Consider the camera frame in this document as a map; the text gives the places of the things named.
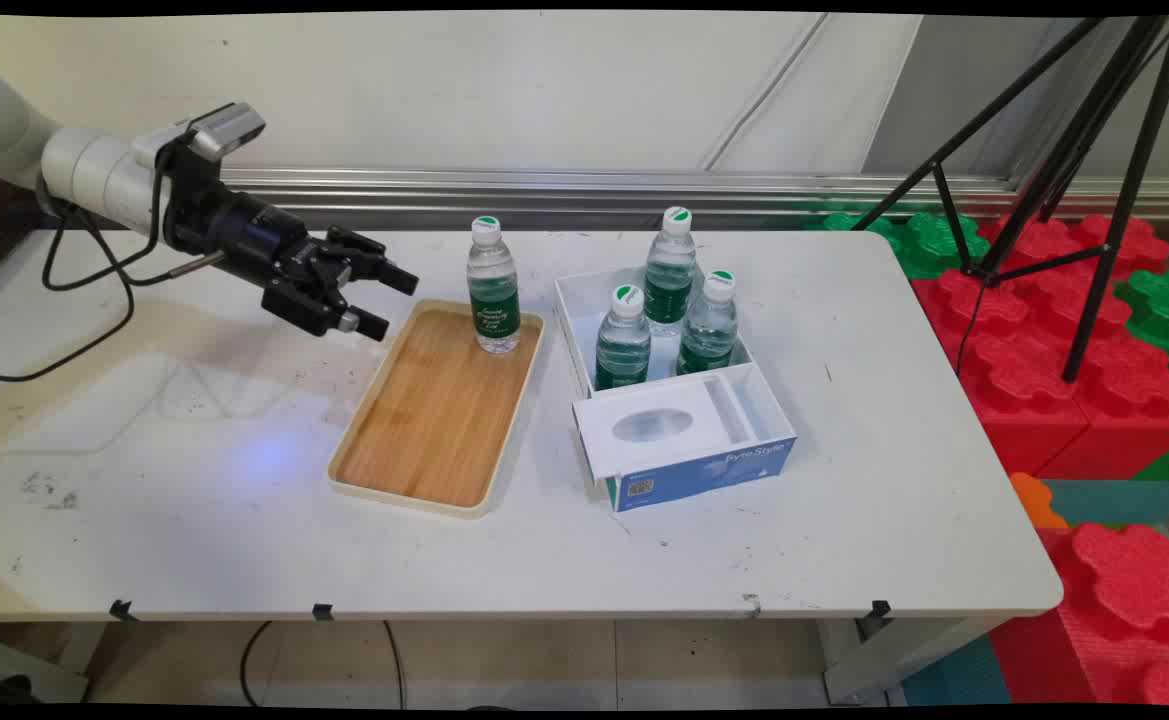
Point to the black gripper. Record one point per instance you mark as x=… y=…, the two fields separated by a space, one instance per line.
x=244 y=235

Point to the green label water bottle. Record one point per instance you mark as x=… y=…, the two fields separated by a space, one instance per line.
x=670 y=280
x=494 y=300
x=707 y=335
x=623 y=350

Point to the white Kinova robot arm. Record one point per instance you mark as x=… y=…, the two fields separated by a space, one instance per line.
x=94 y=170

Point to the wooden tray with cream rim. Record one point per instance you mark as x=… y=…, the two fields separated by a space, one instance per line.
x=434 y=420

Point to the black table edge clip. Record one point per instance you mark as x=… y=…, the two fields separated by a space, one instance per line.
x=322 y=611
x=122 y=609
x=878 y=612

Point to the dark brown panel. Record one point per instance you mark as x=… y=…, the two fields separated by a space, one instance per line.
x=4 y=225

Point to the white plastic tray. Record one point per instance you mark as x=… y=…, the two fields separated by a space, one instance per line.
x=684 y=470

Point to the grey floor object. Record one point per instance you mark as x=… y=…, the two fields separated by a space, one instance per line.
x=24 y=675

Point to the green foam block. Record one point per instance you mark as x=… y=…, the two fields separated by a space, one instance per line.
x=929 y=245
x=1159 y=310

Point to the white table leg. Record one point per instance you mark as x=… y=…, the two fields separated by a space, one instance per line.
x=884 y=670

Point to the red foam block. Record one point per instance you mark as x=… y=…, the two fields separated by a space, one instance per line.
x=1124 y=590
x=1024 y=380

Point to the orange foam piece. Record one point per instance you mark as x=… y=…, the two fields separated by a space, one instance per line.
x=1036 y=500

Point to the teal foam mat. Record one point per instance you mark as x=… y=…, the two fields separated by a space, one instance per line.
x=1124 y=500

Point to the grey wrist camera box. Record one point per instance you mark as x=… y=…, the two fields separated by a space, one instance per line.
x=229 y=128

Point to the aluminium wall rail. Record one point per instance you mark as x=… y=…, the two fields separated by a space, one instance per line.
x=544 y=190

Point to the black camera tripod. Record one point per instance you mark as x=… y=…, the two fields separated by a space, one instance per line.
x=1128 y=200

